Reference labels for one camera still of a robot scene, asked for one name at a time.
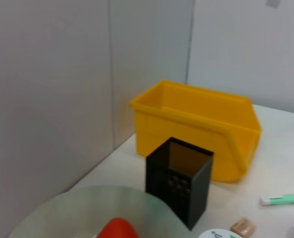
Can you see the yellow plastic bin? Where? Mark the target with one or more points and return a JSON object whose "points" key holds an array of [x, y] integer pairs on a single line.
{"points": [[166, 131]]}

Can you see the pale green glass fruit plate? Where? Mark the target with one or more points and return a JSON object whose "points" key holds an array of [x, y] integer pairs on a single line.
{"points": [[75, 210]]}

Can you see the beige eraser block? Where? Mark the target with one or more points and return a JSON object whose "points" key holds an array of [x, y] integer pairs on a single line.
{"points": [[243, 226]]}

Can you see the red-orange orange fruit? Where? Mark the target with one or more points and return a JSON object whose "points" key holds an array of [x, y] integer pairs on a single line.
{"points": [[117, 229]]}

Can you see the black mesh pen holder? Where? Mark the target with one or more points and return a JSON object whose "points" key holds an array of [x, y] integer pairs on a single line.
{"points": [[196, 198]]}

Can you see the green toothbrush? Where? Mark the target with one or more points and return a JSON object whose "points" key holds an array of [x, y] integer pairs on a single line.
{"points": [[285, 199]]}

